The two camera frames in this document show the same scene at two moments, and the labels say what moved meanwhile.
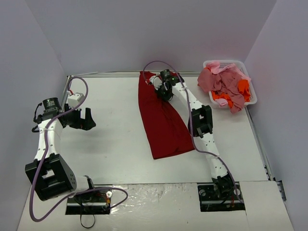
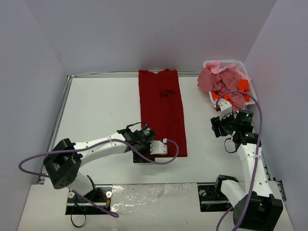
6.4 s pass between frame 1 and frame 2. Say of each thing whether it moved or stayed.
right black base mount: stayed
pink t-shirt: stayed
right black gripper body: moved
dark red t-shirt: moved
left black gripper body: moved
